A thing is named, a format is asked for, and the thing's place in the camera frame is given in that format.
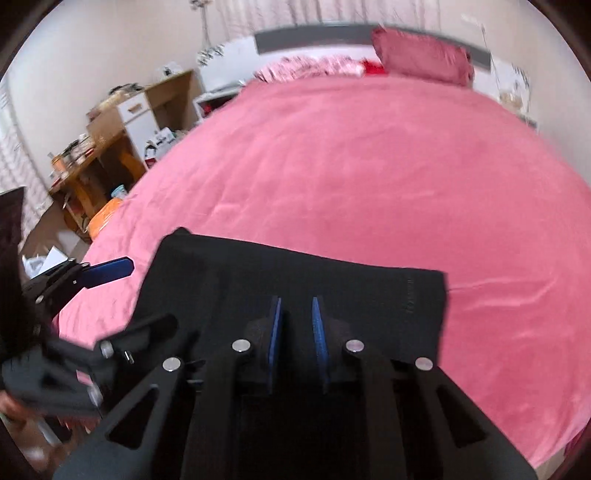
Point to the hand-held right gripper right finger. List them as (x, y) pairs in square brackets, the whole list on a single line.
[(319, 341)]

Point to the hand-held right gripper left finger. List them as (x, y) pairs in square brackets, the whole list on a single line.
[(275, 332)]

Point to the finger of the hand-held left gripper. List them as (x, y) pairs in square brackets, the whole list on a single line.
[(108, 271), (147, 328)]

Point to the black embroidered pants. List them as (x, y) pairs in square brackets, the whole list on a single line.
[(369, 300)]

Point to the orange plastic stool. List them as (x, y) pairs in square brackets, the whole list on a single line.
[(104, 217)]

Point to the open white cardboard box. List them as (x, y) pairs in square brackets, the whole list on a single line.
[(46, 263)]

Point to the blue and white tub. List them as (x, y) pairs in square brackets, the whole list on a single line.
[(118, 191)]

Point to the dark cloth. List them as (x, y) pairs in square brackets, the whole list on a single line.
[(10, 230)]

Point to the cluster of desk bottles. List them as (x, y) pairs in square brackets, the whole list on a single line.
[(74, 154)]

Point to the wooden desk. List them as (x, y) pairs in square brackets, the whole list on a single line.
[(106, 147)]

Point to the white printed appliance carton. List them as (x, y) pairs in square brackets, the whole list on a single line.
[(159, 147)]

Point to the white drawer cabinet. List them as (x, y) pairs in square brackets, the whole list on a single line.
[(138, 124)]

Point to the pale side curtain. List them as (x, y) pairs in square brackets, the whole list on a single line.
[(14, 152)]

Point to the pink bed blanket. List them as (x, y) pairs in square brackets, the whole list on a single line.
[(369, 161)]

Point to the white and grey nightstand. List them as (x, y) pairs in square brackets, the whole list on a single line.
[(210, 104)]

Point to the pink floral clothing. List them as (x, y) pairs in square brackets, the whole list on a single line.
[(309, 68)]

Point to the red cloth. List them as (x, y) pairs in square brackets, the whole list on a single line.
[(374, 68)]

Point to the grey and white headboard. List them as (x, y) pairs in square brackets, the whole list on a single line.
[(314, 37)]

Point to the red ruffled pillow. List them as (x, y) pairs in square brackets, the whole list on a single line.
[(420, 55)]

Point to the glass table lamp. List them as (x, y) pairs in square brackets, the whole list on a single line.
[(510, 99)]

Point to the patterned window curtain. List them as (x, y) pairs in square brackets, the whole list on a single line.
[(323, 11)]

